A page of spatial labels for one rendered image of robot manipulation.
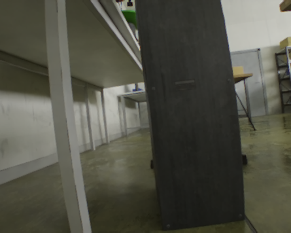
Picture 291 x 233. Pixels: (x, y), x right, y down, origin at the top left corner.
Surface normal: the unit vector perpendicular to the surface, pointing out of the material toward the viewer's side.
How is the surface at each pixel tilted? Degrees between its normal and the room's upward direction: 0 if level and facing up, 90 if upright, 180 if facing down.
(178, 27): 90
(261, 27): 90
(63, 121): 90
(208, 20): 90
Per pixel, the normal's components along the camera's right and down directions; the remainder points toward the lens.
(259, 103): -0.21, 0.04
